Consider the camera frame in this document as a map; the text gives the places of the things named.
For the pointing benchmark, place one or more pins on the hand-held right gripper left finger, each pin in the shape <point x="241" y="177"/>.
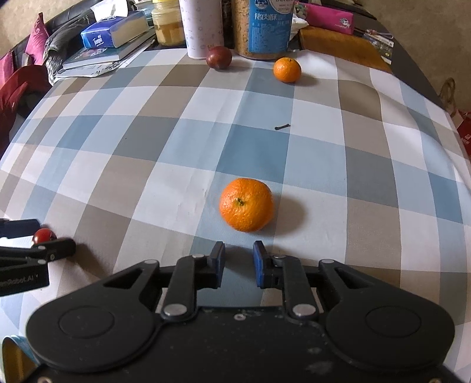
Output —
<point x="219" y="264"/>

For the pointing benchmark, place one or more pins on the purple and white thermos bottle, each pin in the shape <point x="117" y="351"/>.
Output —
<point x="202" y="29"/>

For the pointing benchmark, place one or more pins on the purple plum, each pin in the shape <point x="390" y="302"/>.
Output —
<point x="219" y="58"/>

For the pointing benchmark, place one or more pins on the checkered tablecloth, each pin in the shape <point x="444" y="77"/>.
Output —
<point x="147" y="147"/>

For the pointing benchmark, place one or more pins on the gold tin tray blue rim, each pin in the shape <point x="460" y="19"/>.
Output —
<point x="14" y="361"/>

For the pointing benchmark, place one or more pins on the black leather sofa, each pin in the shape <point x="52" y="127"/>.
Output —
<point x="62" y="18"/>

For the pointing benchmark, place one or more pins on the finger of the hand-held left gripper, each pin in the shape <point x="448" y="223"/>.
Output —
<point x="18" y="227"/>
<point x="55" y="249"/>

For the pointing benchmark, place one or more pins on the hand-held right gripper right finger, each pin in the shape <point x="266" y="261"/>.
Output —
<point x="259" y="266"/>

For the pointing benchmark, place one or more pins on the glass jar blue label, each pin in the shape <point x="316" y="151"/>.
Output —
<point x="263" y="29"/>

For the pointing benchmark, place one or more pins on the blue tissue pack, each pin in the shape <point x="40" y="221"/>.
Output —
<point x="110" y="31"/>

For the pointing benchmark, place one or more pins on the orange mandarin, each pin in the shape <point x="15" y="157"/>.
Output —
<point x="287" y="70"/>
<point x="246" y="206"/>

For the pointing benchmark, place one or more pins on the dark red cloth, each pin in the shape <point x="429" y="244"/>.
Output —
<point x="18" y="95"/>

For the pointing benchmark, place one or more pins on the red tomato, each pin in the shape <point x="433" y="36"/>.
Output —
<point x="43" y="235"/>

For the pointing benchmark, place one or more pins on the white papers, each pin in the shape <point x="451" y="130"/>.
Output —
<point x="92" y="70"/>

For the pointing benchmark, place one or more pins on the pink pouch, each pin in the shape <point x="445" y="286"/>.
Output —
<point x="327" y="18"/>

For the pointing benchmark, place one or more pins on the grey jacket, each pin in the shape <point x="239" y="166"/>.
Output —
<point x="62" y="40"/>

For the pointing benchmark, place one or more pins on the glass jar yellow lid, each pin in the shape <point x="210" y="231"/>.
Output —
<point x="169" y="25"/>

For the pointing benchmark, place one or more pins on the stack of books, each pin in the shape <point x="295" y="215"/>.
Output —
<point x="103" y="55"/>

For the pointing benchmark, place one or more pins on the small dark twig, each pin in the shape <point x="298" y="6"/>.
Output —
<point x="282" y="127"/>

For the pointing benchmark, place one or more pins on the pink cushion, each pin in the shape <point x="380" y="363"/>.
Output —
<point x="36" y="38"/>
<point x="5" y="68"/>

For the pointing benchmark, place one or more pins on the red shopping bag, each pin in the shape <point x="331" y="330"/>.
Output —
<point x="464" y="132"/>

